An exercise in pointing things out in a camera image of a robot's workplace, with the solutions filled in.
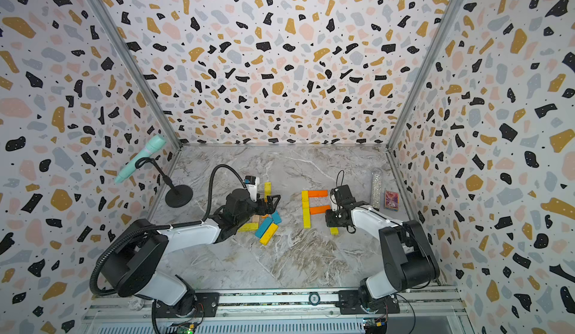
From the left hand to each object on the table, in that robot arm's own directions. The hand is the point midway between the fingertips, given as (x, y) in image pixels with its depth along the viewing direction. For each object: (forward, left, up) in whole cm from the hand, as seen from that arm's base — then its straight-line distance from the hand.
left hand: (275, 195), depth 88 cm
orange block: (+8, -18, -12) cm, 23 cm away
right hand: (-5, -24, -11) cm, 27 cm away
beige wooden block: (-5, +9, -10) cm, 14 cm away
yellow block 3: (-10, -23, -11) cm, 28 cm away
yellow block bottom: (-11, +3, -11) cm, 16 cm away
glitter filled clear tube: (+16, -47, -10) cm, 51 cm away
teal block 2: (-6, +5, -11) cm, 14 cm away
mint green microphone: (+8, +40, +21) cm, 46 cm away
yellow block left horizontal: (-8, +11, -10) cm, 17 cm away
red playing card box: (+3, -51, -11) cm, 52 cm away
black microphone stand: (+6, +43, -9) cm, 45 cm away
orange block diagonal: (0, -18, -12) cm, 22 cm away
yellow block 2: (-5, -13, -12) cm, 18 cm away
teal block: (-4, 0, -11) cm, 11 cm away
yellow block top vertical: (+10, +5, -11) cm, 16 cm away
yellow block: (0, -12, -12) cm, 17 cm away
